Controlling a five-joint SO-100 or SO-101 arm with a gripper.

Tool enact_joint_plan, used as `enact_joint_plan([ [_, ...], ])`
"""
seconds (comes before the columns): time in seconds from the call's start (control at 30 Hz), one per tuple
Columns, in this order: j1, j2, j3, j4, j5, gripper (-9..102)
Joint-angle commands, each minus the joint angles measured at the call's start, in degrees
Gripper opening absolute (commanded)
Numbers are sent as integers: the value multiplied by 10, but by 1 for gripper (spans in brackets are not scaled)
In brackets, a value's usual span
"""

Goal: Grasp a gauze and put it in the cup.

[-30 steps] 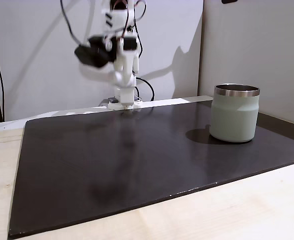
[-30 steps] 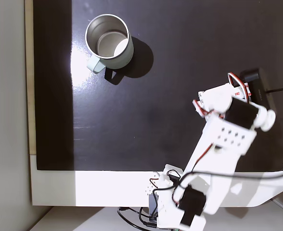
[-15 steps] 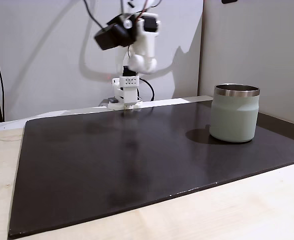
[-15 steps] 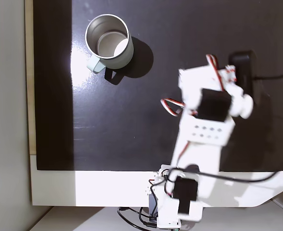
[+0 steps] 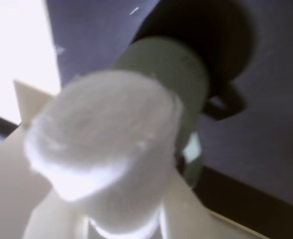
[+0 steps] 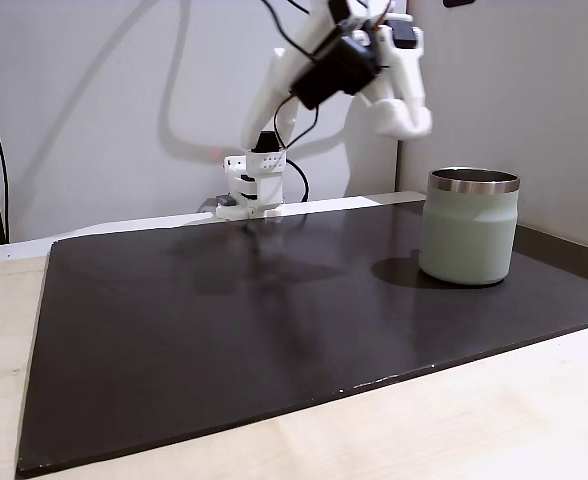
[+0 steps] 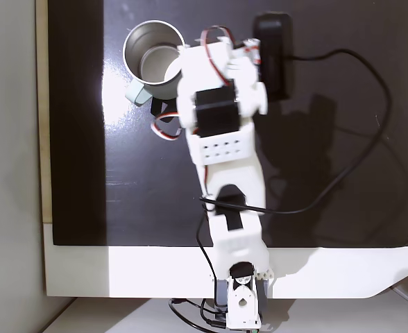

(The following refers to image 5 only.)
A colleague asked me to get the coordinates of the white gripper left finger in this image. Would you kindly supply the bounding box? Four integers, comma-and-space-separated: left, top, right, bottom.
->
0, 79, 62, 239

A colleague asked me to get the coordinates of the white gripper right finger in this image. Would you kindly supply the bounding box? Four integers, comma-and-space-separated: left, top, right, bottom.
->
160, 171, 264, 239

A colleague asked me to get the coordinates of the pale green steel-rimmed cup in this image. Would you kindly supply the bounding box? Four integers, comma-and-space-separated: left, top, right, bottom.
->
114, 36, 210, 190

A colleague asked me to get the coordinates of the black table mat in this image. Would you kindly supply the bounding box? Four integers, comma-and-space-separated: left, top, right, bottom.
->
43, 0, 293, 239

